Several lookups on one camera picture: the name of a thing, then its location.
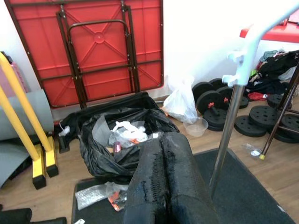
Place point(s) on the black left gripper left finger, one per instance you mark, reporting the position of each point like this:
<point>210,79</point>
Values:
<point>144,198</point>

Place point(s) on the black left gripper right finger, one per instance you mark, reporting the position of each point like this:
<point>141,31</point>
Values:
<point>187,186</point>

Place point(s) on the dark grey floor mat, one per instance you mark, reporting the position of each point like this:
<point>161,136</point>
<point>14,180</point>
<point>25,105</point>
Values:
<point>245,186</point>

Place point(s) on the orange black packet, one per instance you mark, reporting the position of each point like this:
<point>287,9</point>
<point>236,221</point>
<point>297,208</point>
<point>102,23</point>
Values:
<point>116,203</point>

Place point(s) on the clear bubble wrap piece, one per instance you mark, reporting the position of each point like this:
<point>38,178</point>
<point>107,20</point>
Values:
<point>91,196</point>

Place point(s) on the small maroon can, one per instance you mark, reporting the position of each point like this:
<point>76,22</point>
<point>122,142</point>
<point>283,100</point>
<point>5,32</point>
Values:
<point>116,147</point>

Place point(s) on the clear plastic bowl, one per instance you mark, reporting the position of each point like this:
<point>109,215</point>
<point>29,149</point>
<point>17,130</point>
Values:
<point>196,128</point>

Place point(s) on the black trash bag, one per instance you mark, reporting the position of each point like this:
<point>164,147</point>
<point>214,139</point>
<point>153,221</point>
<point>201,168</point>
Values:
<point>98,154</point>

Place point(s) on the crumpled white plastic wrap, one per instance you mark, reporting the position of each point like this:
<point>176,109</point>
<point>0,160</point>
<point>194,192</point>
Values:
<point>130,133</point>

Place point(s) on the clear plastic wrapper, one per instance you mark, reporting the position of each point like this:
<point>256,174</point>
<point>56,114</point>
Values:
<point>248,147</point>

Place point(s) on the black weight plate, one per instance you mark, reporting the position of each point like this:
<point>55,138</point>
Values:
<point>264,114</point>
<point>250,126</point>
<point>290,121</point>
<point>213,116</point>
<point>276,100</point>

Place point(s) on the white round lid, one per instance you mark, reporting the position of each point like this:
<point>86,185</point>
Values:
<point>255,153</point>

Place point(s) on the white plastic bag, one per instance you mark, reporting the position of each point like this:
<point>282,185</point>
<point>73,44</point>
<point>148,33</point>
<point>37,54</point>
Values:
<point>180,102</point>

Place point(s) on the black foam padded bar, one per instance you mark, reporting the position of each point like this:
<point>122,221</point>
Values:
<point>14,217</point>
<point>49,221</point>

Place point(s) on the white power adapter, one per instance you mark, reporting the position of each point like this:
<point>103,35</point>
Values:
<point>64,131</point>

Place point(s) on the black fabric bag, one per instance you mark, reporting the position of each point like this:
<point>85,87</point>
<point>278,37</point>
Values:
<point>72,121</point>

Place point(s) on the red cloth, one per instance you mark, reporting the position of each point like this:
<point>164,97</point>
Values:
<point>257,96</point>

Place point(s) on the grey rolled mat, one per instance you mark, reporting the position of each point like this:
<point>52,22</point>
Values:
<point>43,112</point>

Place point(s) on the pink foam puzzle mat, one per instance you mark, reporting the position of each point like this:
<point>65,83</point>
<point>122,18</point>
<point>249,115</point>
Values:
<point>21,72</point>

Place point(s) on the red table brown legs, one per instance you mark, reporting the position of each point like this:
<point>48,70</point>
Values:
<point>282,36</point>

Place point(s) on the yellow tubular steel frame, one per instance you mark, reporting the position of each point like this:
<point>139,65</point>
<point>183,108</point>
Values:
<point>51,158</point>

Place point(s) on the folded red table brown frame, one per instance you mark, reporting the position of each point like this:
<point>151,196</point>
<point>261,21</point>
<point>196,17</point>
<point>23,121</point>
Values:
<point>105,58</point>

